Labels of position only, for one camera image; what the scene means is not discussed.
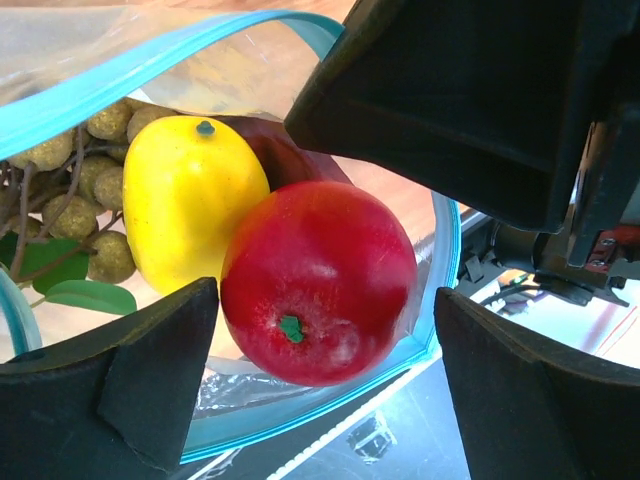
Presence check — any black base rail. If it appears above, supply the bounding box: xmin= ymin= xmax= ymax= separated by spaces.
xmin=184 ymin=209 xmax=640 ymax=480

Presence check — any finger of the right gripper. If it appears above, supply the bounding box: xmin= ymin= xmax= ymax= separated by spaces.
xmin=285 ymin=1 xmax=583 ymax=232

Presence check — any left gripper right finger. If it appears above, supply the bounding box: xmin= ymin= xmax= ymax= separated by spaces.
xmin=435 ymin=288 xmax=639 ymax=479

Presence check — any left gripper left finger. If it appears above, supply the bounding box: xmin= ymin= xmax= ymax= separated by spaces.
xmin=1 ymin=278 xmax=218 ymax=479

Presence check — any red toy fruit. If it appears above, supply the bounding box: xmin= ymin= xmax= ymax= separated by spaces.
xmin=220 ymin=181 xmax=417 ymax=387

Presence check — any longan fruit bunch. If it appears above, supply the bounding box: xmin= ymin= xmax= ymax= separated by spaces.
xmin=1 ymin=98 xmax=174 ymax=314

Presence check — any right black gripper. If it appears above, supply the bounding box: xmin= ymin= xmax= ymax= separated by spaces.
xmin=535 ymin=1 xmax=639 ymax=305

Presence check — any yellow toy banana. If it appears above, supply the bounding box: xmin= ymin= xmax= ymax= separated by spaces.
xmin=123 ymin=116 xmax=270 ymax=295

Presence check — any clear zip top bag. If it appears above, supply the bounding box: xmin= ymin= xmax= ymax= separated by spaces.
xmin=1 ymin=1 xmax=461 ymax=462

